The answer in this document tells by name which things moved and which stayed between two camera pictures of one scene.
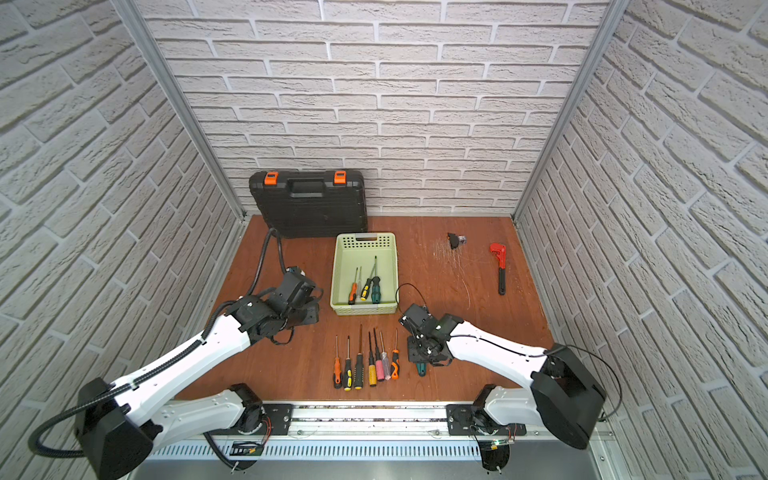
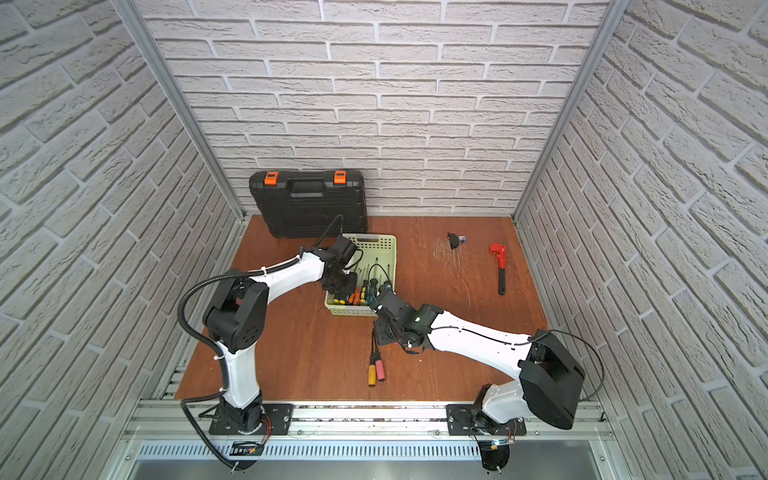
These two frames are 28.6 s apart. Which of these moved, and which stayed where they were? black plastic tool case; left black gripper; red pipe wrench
Moved: left black gripper
Stayed: black plastic tool case; red pipe wrench
